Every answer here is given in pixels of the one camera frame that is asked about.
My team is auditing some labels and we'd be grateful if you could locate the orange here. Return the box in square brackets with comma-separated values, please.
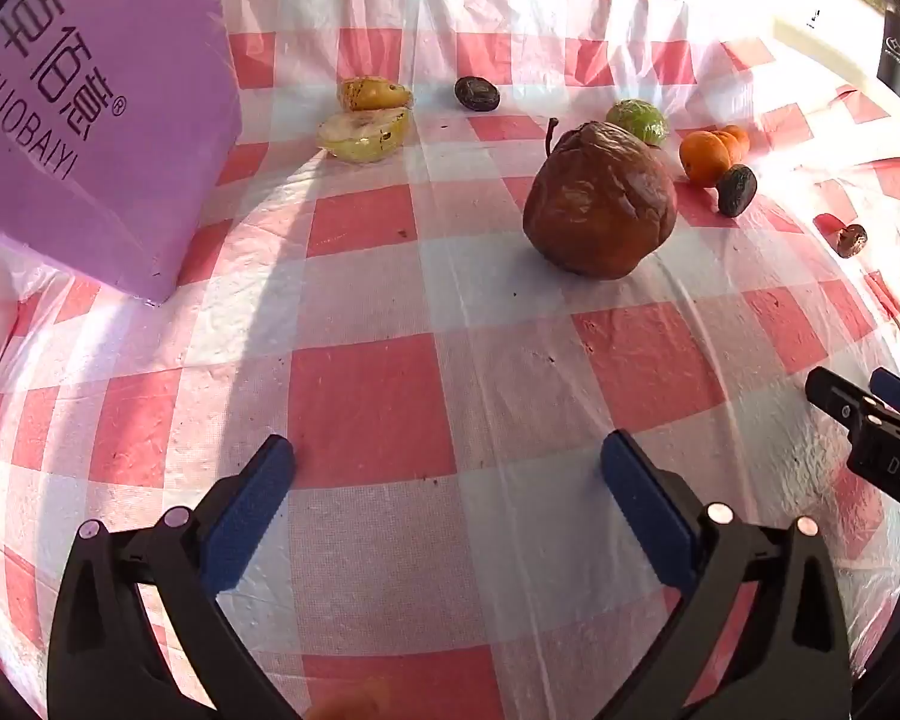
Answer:
[717, 124, 752, 164]
[679, 130, 733, 187]

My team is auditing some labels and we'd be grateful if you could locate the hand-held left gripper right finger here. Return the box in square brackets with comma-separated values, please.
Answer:
[600, 430, 853, 720]

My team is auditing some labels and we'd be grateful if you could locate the pale cut pear half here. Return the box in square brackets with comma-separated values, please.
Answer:
[316, 106, 412, 164]

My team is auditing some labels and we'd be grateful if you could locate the green plastic-wrapped fruit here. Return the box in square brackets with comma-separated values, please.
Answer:
[606, 99, 670, 146]

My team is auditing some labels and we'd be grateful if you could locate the yellow pear half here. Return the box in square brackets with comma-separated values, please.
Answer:
[337, 75, 413, 112]

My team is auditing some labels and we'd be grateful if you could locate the purple cardboard box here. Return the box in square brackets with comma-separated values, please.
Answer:
[0, 0, 243, 307]

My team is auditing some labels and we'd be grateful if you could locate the brown rotten pear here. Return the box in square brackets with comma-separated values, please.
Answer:
[523, 118, 678, 281]

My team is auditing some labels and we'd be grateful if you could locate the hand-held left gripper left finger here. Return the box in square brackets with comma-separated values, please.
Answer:
[47, 433, 301, 720]

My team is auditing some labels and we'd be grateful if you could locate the red white checkered tablecloth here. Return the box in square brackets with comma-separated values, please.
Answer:
[0, 0, 900, 720]

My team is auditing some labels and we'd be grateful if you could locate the black sign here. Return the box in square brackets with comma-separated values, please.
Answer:
[876, 6, 900, 100]

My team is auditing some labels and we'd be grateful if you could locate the dark wrinkled date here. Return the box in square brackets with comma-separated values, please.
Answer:
[454, 76, 502, 113]
[716, 164, 758, 218]

